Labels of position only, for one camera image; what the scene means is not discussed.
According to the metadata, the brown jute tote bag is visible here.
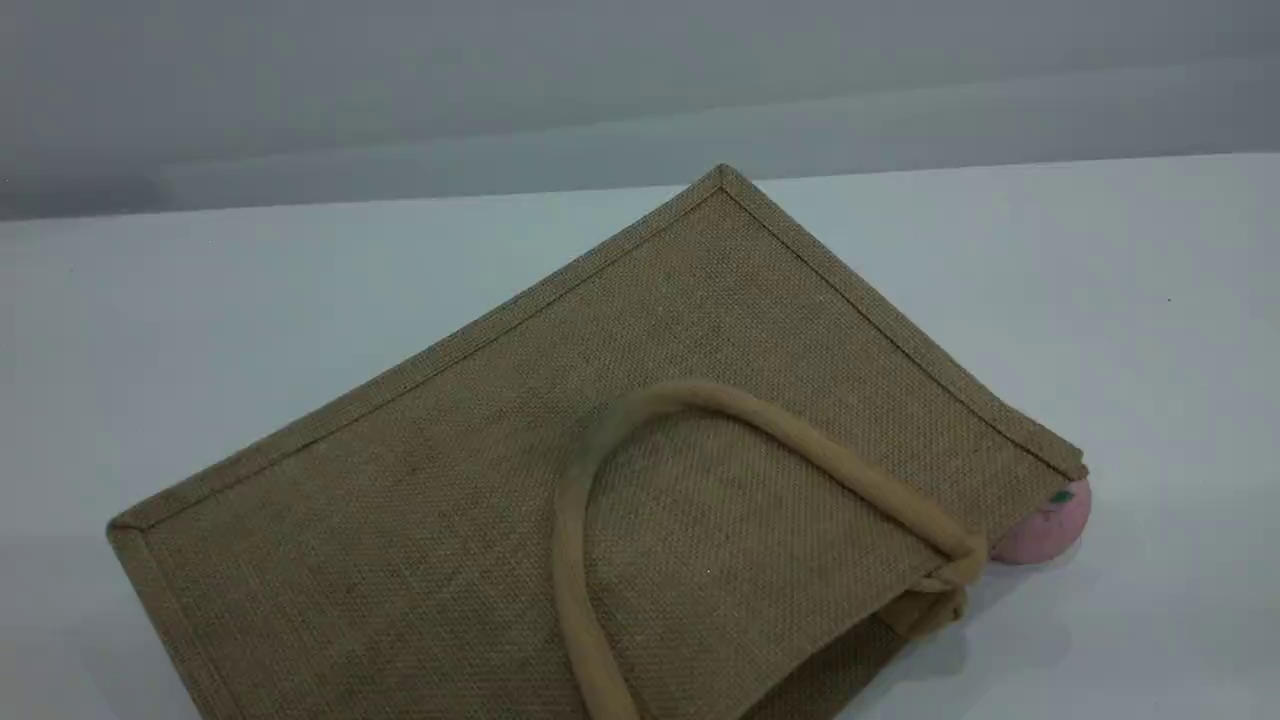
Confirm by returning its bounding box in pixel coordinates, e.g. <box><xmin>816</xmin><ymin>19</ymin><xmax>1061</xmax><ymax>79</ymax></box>
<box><xmin>105</xmin><ymin>163</ymin><xmax>1091</xmax><ymax>720</ymax></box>

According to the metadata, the pink peach bun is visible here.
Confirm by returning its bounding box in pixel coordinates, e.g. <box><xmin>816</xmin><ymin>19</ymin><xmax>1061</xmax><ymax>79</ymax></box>
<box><xmin>988</xmin><ymin>478</ymin><xmax>1093</xmax><ymax>566</ymax></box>

